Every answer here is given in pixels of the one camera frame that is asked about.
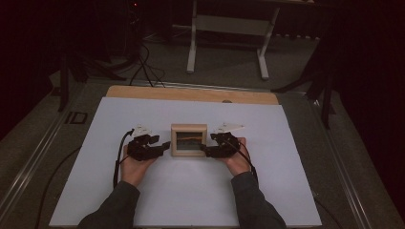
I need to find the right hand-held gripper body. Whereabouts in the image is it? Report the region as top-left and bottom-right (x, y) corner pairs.
(207, 122), (245, 159)

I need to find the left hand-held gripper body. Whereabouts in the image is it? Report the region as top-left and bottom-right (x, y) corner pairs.
(126, 123), (160, 162)

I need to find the wooden picture frame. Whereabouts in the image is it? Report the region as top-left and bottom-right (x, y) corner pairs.
(170, 123), (209, 157)

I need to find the person's left hand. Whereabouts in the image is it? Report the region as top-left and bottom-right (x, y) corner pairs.
(120, 144), (158, 188)

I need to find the person's right hand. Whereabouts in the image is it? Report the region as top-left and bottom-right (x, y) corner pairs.
(221, 136), (253, 177)

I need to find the white table sheet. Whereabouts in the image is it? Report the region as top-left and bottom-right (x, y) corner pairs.
(49, 96), (323, 228)

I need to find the black floor socket plate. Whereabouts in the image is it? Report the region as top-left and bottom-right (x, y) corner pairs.
(64, 111), (89, 126)

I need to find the black tripod stand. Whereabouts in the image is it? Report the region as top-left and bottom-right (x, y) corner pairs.
(271, 31), (337, 130)
(56, 47), (128, 113)

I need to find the dark stand with red light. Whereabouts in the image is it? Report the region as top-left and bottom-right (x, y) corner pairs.
(124, 0), (143, 62)

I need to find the right hand-held gripper cable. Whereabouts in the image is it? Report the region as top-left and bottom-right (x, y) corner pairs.
(222, 136), (334, 229)

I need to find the metal floor rail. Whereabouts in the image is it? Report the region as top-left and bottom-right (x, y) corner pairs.
(0, 83), (84, 218)
(133, 80), (279, 94)
(309, 98), (374, 229)

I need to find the bundle of black floor cables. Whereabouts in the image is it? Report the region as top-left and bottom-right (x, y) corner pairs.
(128, 41), (167, 89)

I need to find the black cable on floor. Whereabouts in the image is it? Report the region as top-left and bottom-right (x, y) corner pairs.
(33, 146), (82, 229)

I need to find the white metal table frame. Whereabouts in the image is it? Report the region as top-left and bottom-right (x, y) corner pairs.
(185, 0), (316, 81)

